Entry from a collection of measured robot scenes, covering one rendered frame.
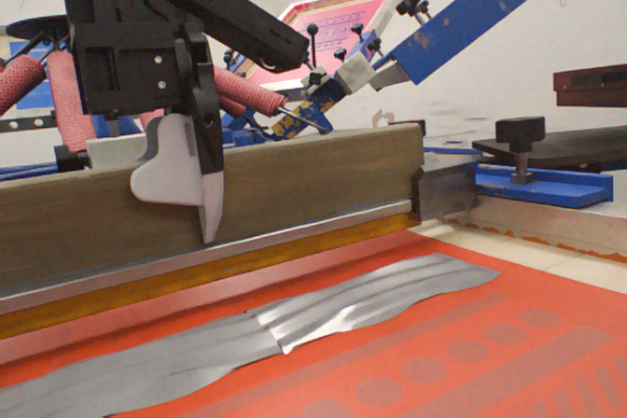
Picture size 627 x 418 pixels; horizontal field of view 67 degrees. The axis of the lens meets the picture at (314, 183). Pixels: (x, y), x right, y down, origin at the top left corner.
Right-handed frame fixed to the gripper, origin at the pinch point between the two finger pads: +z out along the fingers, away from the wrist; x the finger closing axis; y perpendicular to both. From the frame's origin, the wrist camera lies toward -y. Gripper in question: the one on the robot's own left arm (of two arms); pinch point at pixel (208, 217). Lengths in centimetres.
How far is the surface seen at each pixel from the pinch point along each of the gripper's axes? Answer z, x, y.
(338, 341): 6.1, 12.6, -3.3
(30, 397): 5.8, 7.7, 12.6
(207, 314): 6.1, 3.3, 1.9
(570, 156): 6, -19, -72
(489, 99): -1, -151, -200
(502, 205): 3.2, 5.6, -25.6
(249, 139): -2, -59, -26
